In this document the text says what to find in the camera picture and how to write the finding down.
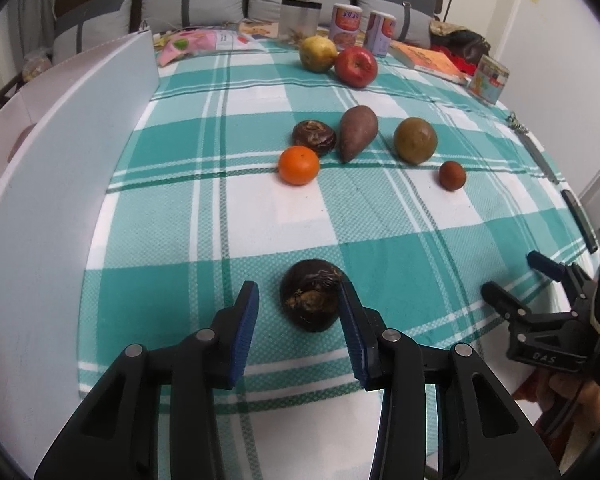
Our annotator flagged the dark wrinkled fruit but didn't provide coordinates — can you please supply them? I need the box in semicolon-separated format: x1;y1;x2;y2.
293;120;337;157

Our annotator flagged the dark brown round fruit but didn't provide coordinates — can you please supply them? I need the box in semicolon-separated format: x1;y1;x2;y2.
280;259;346;333

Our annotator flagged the person's right hand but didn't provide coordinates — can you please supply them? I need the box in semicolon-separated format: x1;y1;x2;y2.
512;367;600;430

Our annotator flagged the small colourful box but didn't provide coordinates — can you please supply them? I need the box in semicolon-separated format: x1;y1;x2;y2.
467;55;511;106

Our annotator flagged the dark bag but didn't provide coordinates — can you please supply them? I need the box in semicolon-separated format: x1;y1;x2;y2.
430;20;492;73

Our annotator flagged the white board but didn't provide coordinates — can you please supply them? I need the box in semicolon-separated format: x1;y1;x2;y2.
0;30;161;480

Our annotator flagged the green checked tablecloth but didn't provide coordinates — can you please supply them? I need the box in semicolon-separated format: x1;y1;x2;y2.
77;35;600;480

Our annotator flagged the clear plastic bag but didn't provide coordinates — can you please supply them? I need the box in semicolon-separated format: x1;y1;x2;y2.
22;47;56;83

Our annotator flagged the red cloth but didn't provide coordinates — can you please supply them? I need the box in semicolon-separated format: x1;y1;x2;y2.
447;56;482;79

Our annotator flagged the orange book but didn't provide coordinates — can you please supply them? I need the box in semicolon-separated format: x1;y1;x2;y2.
389;41;471;86

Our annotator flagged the red apple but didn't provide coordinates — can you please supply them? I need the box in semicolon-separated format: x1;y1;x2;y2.
335;46;379;88

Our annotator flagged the yellow pear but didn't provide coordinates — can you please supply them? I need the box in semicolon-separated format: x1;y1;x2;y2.
300;36;339;73

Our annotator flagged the orange tangerine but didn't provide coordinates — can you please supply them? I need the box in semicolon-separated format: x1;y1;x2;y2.
278;146;321;187

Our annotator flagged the slim metal tool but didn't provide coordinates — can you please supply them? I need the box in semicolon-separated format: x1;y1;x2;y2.
522;132;561;185

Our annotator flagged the white cable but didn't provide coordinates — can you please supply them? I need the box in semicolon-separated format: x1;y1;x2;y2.
141;19;183;37

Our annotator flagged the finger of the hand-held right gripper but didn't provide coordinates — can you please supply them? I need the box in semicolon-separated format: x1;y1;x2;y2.
481;281;532;327
526;251;594;297

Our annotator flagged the printed tin can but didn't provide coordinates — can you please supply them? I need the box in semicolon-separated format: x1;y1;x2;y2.
329;3;364;51
365;10;398;57

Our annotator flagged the purple sweet potato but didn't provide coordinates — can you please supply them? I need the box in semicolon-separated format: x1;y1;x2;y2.
339;105;379;164

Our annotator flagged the green-brown round fruit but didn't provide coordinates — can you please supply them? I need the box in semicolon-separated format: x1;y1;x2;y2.
393;117;438;166

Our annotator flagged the grey curtain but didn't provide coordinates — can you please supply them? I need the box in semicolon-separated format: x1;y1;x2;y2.
7;0;76;61

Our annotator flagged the slim black object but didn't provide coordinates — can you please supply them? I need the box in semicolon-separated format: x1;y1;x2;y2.
561;189;600;253

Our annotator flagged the clear container with black lid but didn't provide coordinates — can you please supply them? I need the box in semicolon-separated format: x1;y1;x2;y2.
280;0;323;41

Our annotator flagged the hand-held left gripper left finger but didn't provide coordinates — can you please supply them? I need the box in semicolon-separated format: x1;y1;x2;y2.
34;281;260;480

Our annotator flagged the printed magazine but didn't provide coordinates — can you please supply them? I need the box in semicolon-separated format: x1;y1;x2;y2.
237;19;281;41

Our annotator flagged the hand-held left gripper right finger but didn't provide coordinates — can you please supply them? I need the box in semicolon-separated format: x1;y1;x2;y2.
337;280;563;480

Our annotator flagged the pink snack bag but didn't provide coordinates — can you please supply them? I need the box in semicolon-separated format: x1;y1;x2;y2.
157;29;253;67

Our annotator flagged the small brown fruit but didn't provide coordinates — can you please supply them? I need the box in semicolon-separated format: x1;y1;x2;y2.
439;161;467;191

